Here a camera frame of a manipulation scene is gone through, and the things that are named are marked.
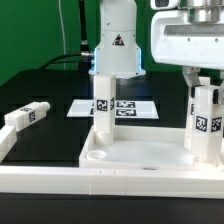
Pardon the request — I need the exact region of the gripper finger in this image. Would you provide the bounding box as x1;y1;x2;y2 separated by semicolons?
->
182;66;201;97
213;70;224;104

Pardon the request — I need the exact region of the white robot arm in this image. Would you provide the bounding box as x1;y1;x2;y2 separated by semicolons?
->
90;0;224;105

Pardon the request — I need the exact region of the white desk top tray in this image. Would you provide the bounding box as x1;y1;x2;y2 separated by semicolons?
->
79;125;224;171

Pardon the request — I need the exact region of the fiducial marker sheet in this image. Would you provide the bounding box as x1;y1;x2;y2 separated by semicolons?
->
67;99;159;119

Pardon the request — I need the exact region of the white cable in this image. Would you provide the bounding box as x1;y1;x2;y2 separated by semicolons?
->
58;0;68;70

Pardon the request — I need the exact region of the white U-shaped fence frame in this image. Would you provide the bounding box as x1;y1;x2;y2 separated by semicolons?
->
0;125;224;200

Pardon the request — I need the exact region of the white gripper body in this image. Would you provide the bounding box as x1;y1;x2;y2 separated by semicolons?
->
151;10;224;70

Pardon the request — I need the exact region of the black cable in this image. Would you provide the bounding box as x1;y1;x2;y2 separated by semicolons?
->
39;0;96;70

